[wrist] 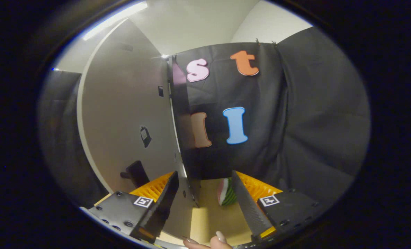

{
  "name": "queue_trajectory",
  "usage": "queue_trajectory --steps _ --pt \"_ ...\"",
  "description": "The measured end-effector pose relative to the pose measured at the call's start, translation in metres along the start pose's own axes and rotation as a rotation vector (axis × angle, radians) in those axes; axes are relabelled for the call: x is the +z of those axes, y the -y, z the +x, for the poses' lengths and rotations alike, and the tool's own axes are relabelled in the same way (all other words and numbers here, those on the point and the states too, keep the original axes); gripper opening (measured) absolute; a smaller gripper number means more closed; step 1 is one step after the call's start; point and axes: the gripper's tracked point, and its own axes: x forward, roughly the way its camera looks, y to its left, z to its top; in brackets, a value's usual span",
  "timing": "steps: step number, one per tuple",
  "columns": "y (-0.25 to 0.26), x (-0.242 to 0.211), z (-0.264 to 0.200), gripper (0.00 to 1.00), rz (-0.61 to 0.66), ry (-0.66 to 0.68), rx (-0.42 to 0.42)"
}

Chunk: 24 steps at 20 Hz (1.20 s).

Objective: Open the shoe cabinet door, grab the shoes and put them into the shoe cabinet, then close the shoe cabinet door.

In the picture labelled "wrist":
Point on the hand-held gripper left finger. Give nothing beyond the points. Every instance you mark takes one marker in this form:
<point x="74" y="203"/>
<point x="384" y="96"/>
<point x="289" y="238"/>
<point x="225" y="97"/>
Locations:
<point x="163" y="204"/>

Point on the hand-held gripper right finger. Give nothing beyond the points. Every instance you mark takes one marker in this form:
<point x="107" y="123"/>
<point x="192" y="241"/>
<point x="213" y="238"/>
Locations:
<point x="248" y="204"/>

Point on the white shoe cabinet door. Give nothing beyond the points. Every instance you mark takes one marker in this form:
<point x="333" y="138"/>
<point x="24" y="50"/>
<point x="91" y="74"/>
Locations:
<point x="122" y="103"/>

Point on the watermelon slice toy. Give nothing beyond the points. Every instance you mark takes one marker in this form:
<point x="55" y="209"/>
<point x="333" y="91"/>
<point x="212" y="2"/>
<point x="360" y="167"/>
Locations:
<point x="228" y="193"/>

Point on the black backdrop cloth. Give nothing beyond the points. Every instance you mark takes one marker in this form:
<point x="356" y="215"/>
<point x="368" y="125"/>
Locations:
<point x="295" y="121"/>

